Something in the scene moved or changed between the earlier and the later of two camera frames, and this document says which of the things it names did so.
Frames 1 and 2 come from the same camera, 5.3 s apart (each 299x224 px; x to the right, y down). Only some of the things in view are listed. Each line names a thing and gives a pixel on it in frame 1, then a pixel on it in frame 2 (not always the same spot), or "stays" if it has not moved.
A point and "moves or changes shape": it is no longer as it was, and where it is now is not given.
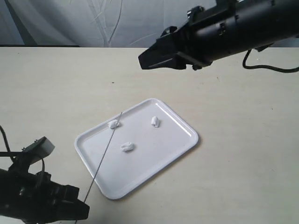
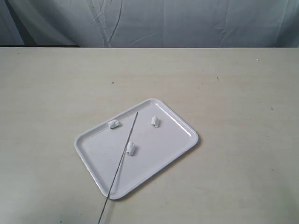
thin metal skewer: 102,160 to 118,166
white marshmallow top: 155,122 stays
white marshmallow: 128,147 moves or changes shape
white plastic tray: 127,148 stays
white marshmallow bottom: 113,123 stays
